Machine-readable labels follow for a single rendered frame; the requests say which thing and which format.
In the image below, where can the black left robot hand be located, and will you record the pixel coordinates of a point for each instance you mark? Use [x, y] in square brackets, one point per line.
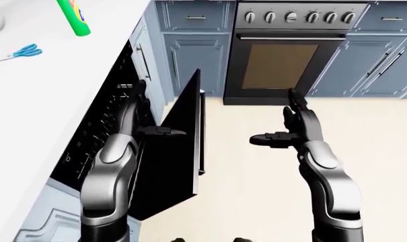
[128, 118]

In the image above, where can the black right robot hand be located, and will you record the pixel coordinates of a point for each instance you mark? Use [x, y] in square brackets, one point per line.
[309, 126]

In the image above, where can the black dishwasher body with racks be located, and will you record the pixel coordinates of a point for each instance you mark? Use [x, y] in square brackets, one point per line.
[99, 121]

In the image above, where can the blue cabinet door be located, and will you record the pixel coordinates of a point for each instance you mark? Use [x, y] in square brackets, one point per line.
[200, 65]
[403, 80]
[52, 216]
[154, 83]
[348, 73]

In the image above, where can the black dishwasher door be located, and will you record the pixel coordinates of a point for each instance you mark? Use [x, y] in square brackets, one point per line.
[171, 156]

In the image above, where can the black stainless oven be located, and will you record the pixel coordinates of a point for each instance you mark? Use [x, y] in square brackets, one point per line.
[277, 65]

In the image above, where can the white countertop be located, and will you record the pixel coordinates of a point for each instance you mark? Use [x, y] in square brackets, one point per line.
[55, 100]

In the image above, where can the green cleaner bottle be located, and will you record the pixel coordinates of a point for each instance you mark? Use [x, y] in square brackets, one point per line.
[78, 21]

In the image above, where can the silver oven knob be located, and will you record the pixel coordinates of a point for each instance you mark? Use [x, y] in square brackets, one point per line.
[313, 16]
[269, 16]
[250, 16]
[349, 16]
[290, 16]
[331, 16]

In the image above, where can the blue cabinet drawer front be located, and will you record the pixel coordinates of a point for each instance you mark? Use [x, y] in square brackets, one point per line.
[196, 10]
[388, 10]

